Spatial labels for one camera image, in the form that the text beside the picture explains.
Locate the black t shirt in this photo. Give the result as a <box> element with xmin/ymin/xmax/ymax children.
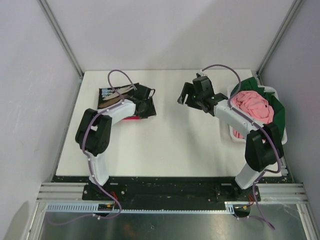
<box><xmin>97</xmin><ymin>81</ymin><xmax>158</xmax><ymax>120</ymax></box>

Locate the magenta t shirt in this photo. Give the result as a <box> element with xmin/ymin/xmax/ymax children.
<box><xmin>123</xmin><ymin>116</ymin><xmax>143</xmax><ymax>120</ymax></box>

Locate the white plastic laundry bin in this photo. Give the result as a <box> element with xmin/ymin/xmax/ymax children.
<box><xmin>226</xmin><ymin>84</ymin><xmax>288</xmax><ymax>145</ymax></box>

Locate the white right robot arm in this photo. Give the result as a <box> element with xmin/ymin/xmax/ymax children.
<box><xmin>177</xmin><ymin>75</ymin><xmax>284</xmax><ymax>201</ymax></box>

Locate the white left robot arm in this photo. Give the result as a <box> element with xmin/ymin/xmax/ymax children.
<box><xmin>75</xmin><ymin>83</ymin><xmax>157</xmax><ymax>200</ymax></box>

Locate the green t shirt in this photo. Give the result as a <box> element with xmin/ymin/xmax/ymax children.
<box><xmin>239</xmin><ymin>77</ymin><xmax>286</xmax><ymax>140</ymax></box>

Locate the pink t shirt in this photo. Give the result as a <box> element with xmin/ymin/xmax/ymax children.
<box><xmin>231</xmin><ymin>90</ymin><xmax>275</xmax><ymax>124</ymax></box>

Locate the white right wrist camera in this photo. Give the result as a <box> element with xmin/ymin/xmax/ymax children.
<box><xmin>196</xmin><ymin>70</ymin><xmax>208</xmax><ymax>78</ymax></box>

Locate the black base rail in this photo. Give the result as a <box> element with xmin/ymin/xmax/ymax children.
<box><xmin>52</xmin><ymin>175</ymin><xmax>261</xmax><ymax>211</ymax></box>

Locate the grey slotted cable duct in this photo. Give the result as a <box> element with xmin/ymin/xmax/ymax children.
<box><xmin>44</xmin><ymin>201</ymin><xmax>251</xmax><ymax>215</ymax></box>

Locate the right aluminium frame post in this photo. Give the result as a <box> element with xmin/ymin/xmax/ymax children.
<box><xmin>256</xmin><ymin>0</ymin><xmax>305</xmax><ymax>77</ymax></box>

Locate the aluminium frame post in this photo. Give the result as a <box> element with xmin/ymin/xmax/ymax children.
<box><xmin>256</xmin><ymin>0</ymin><xmax>305</xmax><ymax>77</ymax></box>
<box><xmin>37</xmin><ymin>0</ymin><xmax>84</xmax><ymax>79</ymax></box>

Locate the left aluminium frame post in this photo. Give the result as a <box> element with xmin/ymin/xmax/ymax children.
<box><xmin>37</xmin><ymin>0</ymin><xmax>84</xmax><ymax>79</ymax></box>

